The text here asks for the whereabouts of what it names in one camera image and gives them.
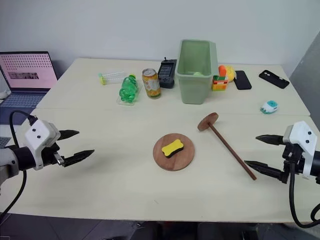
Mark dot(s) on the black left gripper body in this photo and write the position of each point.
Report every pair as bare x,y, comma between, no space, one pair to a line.
48,156

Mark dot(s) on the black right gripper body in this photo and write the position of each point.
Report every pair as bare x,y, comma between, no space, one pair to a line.
295,157

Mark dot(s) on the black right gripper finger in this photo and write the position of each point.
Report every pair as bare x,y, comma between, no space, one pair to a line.
268,170
271,140

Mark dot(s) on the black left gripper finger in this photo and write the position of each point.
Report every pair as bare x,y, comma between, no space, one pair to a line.
77,156
67,134

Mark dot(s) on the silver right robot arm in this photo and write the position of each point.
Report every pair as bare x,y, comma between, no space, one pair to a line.
314,162

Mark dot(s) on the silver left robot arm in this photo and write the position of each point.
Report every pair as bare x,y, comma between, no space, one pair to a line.
10,160

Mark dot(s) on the wooden mallet stick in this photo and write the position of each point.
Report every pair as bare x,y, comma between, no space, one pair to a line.
226,143

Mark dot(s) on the round wooden plate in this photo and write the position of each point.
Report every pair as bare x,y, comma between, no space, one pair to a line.
175,163

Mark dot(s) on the white and teal small gadget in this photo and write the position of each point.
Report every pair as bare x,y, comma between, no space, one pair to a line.
269,107

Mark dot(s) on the black phone case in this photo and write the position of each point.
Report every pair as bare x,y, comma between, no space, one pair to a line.
274,79

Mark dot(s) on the black smartphone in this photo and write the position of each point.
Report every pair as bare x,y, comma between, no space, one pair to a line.
242,80

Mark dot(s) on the gray partition panel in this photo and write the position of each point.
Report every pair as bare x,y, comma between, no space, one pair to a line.
308,80

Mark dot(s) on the clear tube with green cap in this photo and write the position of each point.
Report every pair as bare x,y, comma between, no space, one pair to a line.
112,76

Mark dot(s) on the white object beside laptop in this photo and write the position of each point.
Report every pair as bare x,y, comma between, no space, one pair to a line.
4,94

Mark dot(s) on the open laptop with pink screen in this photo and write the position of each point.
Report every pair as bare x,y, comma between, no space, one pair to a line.
27,70

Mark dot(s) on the green plastic bottle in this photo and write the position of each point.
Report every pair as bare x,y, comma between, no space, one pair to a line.
128,88

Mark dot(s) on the colourful toy blocks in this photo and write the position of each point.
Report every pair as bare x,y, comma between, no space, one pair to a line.
220,82

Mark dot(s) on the yellow soft toy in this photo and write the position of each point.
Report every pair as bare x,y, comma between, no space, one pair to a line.
230,72

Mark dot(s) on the green plastic bin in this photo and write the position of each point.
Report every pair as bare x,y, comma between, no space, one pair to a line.
192,90

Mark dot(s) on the yellow and black sponge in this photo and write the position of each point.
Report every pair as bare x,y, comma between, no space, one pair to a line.
172,147

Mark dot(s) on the yellow drink can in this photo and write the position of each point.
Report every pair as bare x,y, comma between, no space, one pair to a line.
151,86

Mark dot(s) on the black handheld device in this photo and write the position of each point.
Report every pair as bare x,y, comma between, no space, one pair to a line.
167,73

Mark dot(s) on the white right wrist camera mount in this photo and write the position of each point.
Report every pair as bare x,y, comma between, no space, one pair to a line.
303,136

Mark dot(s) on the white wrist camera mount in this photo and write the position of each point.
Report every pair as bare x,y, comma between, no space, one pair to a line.
303,136
40,133

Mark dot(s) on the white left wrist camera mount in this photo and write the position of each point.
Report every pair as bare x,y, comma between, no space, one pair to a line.
40,133

